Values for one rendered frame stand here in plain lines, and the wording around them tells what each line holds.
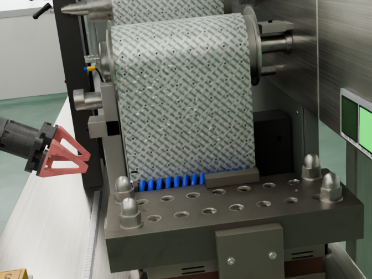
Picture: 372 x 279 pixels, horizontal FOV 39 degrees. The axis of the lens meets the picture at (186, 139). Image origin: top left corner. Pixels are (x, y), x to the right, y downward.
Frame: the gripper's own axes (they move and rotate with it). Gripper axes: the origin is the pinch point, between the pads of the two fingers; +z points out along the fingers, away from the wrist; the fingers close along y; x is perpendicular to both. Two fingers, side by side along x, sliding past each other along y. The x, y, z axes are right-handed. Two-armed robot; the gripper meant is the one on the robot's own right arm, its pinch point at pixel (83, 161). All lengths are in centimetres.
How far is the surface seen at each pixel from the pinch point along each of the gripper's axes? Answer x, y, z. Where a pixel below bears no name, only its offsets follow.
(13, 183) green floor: -143, -278, -29
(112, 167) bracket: -2.3, -7.8, 5.9
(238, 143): 13.4, 0.0, 25.1
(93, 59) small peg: 17.4, -4.0, -4.6
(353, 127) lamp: 27.2, 25.0, 30.7
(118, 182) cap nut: 1.5, 7.8, 6.3
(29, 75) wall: -135, -554, -71
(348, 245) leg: -5, -17, 66
